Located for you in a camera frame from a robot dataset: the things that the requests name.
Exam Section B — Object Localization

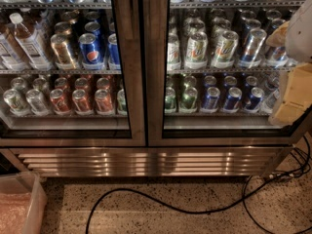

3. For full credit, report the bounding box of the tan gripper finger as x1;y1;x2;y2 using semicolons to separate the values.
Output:
266;21;290;47
269;63;312;126

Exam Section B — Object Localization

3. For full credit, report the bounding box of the gold soda can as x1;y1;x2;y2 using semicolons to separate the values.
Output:
51;33;77;69

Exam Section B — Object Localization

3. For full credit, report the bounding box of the clear plastic storage bin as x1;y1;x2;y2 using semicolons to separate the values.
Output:
0;172;47;234

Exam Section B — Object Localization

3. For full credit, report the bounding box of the blue Pepsi can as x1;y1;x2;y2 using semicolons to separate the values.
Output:
79;33;103;70

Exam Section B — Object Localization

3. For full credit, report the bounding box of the silver blue soda can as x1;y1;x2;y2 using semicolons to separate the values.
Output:
238;28;267;67

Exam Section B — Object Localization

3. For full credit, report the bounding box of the iced tea bottle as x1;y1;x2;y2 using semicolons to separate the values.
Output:
10;13;53;71

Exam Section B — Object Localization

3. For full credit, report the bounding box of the steel fridge bottom grille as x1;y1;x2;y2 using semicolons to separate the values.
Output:
12;145;293;177

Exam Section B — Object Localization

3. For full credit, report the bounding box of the black floor cable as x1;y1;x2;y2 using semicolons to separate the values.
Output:
85;134;312;234

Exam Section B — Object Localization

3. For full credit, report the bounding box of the red soda can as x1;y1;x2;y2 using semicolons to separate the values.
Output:
72;89;94;115

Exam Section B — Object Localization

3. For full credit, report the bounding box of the glass fridge door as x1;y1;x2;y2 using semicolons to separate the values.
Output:
144;0;311;147
0;0;145;148

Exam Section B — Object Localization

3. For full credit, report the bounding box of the white green soda can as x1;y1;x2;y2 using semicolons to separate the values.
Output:
212;30;239;68
185;32;208;69

